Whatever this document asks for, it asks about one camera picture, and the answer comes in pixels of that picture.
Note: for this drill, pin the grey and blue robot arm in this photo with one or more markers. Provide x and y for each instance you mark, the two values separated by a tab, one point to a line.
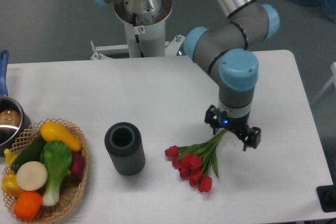
222	54

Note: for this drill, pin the orange fruit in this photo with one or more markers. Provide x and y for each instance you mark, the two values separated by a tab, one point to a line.
28	205

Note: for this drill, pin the dark green cucumber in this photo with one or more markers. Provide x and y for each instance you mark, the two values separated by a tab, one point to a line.
30	153

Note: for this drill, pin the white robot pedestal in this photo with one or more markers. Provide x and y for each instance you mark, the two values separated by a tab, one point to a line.
145	30

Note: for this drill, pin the black device at table edge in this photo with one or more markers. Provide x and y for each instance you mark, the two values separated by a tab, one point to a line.
326	195

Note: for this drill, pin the green bok choy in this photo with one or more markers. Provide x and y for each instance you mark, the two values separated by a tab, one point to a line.
56	156

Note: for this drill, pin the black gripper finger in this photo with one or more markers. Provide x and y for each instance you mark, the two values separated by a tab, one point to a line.
252	138
211	118

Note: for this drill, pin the yellow squash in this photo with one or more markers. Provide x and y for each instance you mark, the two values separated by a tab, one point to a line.
52	131

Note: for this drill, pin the yellow banana tip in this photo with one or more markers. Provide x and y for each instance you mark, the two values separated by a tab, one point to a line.
9	156

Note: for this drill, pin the red radish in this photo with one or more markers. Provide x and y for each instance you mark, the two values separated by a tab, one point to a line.
78	163

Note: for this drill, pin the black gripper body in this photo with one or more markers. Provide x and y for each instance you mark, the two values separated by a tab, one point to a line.
234	120

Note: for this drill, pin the woven wicker basket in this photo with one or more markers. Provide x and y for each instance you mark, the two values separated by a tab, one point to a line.
72	188

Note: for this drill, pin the white frame at right edge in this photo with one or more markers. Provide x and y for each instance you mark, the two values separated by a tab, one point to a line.
326	88

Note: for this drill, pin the dark grey ribbed vase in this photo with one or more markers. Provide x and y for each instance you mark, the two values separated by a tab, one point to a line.
123	143

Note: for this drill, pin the blue handled saucepan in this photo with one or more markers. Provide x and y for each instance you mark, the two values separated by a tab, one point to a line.
13	118

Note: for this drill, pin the yellow bell pepper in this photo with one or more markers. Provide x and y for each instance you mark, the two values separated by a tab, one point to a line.
10	185

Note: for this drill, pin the red tulip bouquet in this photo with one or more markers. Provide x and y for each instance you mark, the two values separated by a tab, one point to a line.
194	162

